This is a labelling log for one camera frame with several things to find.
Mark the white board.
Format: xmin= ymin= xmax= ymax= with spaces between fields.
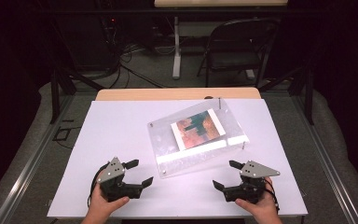
xmin=47 ymin=98 xmax=309 ymax=218

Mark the orange painting print card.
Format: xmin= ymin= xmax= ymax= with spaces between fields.
xmin=170 ymin=107 xmax=227 ymax=152

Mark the person's right hand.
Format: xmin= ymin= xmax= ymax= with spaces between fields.
xmin=234 ymin=176 xmax=282 ymax=223

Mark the light wooden table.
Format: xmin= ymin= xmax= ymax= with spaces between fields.
xmin=95 ymin=87 xmax=262 ymax=102

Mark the person's left hand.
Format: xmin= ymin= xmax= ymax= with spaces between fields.
xmin=88 ymin=183 xmax=131 ymax=222

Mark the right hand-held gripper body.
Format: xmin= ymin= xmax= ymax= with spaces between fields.
xmin=224 ymin=160 xmax=282 ymax=205

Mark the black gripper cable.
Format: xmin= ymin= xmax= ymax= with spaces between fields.
xmin=87 ymin=161 xmax=110 ymax=208
xmin=264 ymin=178 xmax=282 ymax=215

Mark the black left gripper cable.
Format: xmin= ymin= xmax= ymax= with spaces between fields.
xmin=87 ymin=161 xmax=110 ymax=208

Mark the aluminium rail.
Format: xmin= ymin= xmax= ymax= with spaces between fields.
xmin=0 ymin=94 xmax=76 ymax=224
xmin=292 ymin=92 xmax=358 ymax=224

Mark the black folding chair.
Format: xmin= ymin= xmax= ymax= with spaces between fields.
xmin=197 ymin=18 xmax=282 ymax=88

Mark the black metal stand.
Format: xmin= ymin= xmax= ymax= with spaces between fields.
xmin=49 ymin=65 xmax=105 ymax=125
xmin=258 ymin=64 xmax=315 ymax=126

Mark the clear acrylic photo frame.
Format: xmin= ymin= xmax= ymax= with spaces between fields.
xmin=146 ymin=96 xmax=250 ymax=180

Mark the white desk leg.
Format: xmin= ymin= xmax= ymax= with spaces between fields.
xmin=172 ymin=16 xmax=183 ymax=80

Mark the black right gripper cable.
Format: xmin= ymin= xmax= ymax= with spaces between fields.
xmin=264 ymin=178 xmax=282 ymax=215

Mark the bundle of black floor cables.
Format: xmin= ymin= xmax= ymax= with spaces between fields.
xmin=99 ymin=15 xmax=169 ymax=90

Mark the light wooden desk top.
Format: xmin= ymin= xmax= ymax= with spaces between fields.
xmin=153 ymin=0 xmax=289 ymax=8

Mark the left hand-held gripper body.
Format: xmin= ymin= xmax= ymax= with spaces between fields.
xmin=96 ymin=157 xmax=142 ymax=203

